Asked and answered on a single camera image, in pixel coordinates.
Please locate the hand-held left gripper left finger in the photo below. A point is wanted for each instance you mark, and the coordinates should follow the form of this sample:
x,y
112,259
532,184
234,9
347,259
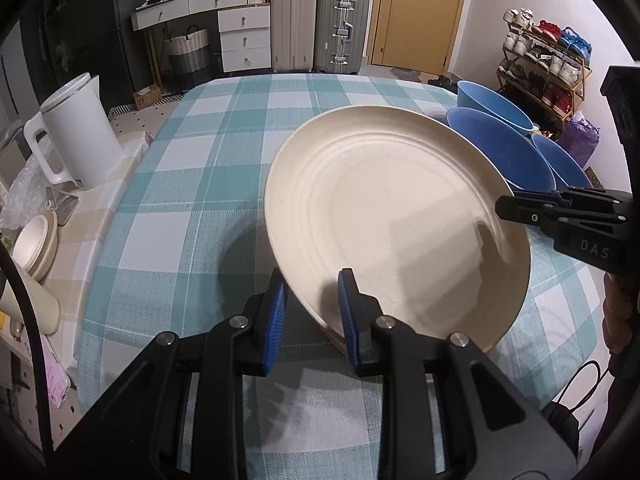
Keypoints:
x,y
275,320

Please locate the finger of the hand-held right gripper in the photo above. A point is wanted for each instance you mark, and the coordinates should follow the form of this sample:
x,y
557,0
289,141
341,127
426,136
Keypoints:
x,y
590,197
525,212

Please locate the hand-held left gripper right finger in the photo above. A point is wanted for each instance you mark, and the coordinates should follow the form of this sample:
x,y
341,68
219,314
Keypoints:
x,y
350,325

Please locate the blue bowl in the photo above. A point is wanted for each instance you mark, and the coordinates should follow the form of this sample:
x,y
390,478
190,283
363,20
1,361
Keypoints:
x,y
480,97
500,145
560,160

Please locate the stack of beige bowls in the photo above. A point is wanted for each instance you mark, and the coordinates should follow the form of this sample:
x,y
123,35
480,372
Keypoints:
x,y
35,245

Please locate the person's right hand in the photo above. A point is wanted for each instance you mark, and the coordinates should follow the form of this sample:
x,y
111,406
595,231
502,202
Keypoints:
x,y
622,320

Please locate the large printed cardboard box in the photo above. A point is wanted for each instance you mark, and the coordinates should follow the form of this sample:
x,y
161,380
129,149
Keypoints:
x,y
596,181

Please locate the purple plastic bag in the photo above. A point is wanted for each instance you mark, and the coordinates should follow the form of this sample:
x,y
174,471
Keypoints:
x,y
580,142

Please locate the wooden shoe rack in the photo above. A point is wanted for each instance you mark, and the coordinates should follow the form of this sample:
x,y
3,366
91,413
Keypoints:
x,y
580,85

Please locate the teal checked tablecloth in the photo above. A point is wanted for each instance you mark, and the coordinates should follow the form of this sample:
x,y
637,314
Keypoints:
x,y
200,200

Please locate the shoe rack with shoes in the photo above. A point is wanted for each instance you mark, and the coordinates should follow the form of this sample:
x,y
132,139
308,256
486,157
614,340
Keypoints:
x,y
545,55

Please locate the group of worn sneakers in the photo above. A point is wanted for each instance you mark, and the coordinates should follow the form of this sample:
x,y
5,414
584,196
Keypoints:
x,y
442,83

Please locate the grey door mat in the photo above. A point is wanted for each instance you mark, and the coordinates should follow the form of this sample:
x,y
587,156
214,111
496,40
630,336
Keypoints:
x,y
407,75

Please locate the black power adapter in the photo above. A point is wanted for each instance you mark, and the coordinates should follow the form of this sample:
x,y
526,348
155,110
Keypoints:
x,y
562,430

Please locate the beige checked tablecloth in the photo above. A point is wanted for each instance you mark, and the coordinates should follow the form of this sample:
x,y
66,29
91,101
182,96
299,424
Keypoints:
x,y
125,160

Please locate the wooden door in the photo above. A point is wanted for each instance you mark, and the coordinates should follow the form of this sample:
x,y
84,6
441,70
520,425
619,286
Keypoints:
x,y
420,15

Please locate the pink phone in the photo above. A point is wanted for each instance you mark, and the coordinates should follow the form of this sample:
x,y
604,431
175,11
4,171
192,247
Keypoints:
x,y
47,370

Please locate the metal stand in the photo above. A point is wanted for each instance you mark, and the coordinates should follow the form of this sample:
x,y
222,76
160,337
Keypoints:
x,y
62,207

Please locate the beige cup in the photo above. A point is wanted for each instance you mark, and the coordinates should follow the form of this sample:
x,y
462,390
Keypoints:
x,y
30,307

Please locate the black and white patterned rug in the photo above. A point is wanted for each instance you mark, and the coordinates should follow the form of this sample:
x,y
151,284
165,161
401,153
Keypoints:
x,y
150,105

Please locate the small cardboard box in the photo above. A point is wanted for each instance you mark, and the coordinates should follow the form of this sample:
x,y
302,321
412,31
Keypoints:
x,y
147,98

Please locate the silver suitcase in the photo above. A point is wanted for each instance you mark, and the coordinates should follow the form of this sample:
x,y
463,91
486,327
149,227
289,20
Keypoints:
x,y
342,30

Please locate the white electric kettle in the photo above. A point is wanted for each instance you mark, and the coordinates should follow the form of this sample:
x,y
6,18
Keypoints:
x,y
85,145

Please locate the woven laundry basket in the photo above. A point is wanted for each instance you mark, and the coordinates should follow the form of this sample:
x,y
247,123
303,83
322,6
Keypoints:
x,y
189,57

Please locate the clear plastic bag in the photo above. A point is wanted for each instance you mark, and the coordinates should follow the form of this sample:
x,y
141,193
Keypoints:
x,y
25,190

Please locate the white dresser with drawers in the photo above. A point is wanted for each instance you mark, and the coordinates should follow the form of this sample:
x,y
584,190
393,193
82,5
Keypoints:
x,y
245,35

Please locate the beige suitcase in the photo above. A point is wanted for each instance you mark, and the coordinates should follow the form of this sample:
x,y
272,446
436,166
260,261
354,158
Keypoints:
x,y
294,25

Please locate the dark refrigerator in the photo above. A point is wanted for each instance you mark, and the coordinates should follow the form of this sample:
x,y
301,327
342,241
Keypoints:
x,y
115,35

